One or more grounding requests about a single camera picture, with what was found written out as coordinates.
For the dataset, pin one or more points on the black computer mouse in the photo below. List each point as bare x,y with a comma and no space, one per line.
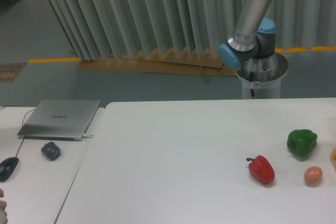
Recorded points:
7,168

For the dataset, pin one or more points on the brown cardboard sheet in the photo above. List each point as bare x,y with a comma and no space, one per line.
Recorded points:
206,64

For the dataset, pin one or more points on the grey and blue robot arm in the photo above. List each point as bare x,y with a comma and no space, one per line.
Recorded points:
263,25

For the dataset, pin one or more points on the brown egg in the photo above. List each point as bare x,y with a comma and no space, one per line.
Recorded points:
313,175

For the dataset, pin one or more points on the red bell pepper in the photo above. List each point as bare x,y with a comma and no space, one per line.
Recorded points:
261,169

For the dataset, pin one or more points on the silver laptop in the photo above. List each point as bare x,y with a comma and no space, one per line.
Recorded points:
60,120

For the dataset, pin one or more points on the green bell pepper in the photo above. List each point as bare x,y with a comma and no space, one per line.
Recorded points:
301,142

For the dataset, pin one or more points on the person's hand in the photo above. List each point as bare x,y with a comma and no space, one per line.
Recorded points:
4,218

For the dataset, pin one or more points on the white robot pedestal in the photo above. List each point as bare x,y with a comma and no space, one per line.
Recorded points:
261,77

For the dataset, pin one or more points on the grey folding curtain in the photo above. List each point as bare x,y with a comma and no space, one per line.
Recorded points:
102,28

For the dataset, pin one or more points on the white usb plug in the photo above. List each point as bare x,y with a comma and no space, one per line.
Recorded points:
87,136

